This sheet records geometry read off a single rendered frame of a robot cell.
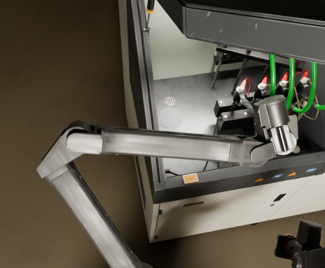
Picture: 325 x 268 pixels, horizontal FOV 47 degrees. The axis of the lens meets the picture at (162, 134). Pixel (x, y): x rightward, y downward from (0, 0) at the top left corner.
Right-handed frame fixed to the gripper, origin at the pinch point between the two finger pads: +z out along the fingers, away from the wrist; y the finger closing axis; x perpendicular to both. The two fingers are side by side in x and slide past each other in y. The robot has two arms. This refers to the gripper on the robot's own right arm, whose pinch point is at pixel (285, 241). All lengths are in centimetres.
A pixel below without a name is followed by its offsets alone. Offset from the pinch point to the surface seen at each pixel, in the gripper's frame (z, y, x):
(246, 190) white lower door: 32.2, 8.8, -10.1
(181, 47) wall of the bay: 27, 46, -61
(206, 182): 11.7, 27.0, -12.1
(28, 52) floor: 145, 158, -65
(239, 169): 14.6, 15.9, -18.5
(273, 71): -16, 18, -48
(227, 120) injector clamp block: 19.8, 23.2, -35.4
